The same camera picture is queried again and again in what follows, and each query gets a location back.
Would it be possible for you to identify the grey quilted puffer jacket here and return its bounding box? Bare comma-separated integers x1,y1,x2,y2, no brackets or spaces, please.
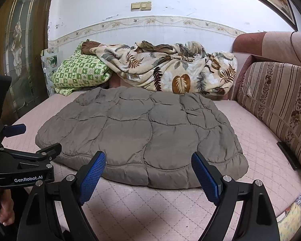
35,86,249,189

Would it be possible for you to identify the striped floral sofa cushion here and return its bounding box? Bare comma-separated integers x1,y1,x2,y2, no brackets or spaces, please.
237,61,301,181

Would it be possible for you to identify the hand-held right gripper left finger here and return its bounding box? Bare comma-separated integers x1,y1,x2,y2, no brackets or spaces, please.
16,151,106,241

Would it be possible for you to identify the yellow patterned cloth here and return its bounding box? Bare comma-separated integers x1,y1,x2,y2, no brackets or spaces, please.
277,194,301,241

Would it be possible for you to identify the floral printed plastic bag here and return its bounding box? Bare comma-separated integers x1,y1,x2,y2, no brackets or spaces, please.
41,48,58,91

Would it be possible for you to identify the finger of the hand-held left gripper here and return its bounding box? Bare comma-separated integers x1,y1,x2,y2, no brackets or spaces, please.
0,124,27,151
0,143,62,163

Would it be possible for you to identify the leaf print fleece blanket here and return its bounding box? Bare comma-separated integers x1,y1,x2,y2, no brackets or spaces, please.
90,40,238,96

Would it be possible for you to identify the person's left hand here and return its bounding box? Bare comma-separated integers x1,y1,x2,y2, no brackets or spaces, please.
0,189,15,226

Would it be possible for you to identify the black flat bar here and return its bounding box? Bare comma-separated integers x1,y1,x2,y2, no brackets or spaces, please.
277,142,301,170

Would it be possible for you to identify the green patterned pillow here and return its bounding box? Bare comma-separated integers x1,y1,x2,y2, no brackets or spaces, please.
51,42,113,96

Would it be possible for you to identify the wooden door with stained glass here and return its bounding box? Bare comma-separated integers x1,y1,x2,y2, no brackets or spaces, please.
0,0,56,121

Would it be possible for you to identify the brown cloth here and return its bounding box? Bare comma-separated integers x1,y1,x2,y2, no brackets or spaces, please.
81,40,102,55

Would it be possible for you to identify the pink quilted bed cover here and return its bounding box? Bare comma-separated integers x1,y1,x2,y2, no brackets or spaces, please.
0,94,301,241

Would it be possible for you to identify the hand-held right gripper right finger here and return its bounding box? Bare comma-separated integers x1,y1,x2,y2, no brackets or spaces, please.
191,151,281,241

